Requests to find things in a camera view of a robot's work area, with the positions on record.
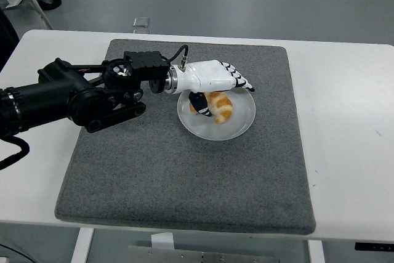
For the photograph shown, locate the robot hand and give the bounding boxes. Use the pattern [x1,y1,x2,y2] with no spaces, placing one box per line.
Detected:
[177,59,256,118]

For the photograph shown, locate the croissant bread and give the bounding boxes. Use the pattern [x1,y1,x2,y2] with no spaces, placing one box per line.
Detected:
[189,91,233,124]

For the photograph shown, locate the grey round plate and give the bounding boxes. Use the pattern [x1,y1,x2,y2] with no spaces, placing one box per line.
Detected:
[177,86,257,141]

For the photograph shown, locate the grey metal plate with screws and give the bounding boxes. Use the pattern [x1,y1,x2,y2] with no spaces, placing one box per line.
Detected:
[126,245,281,263]

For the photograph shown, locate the grey felt mat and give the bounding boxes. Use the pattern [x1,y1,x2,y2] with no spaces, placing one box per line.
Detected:
[54,39,318,235]

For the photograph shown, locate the white table leg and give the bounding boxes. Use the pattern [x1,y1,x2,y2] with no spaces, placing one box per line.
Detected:
[70,227,95,263]
[307,240,326,263]

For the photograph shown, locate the black table control panel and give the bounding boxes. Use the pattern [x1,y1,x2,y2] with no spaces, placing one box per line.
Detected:
[354,241,394,252]

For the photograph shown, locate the white bracket under table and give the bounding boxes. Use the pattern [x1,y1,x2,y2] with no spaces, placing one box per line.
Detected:
[150,232,175,249]

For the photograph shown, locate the black floor cable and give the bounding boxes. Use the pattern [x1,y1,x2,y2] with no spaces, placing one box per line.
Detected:
[0,243,31,263]

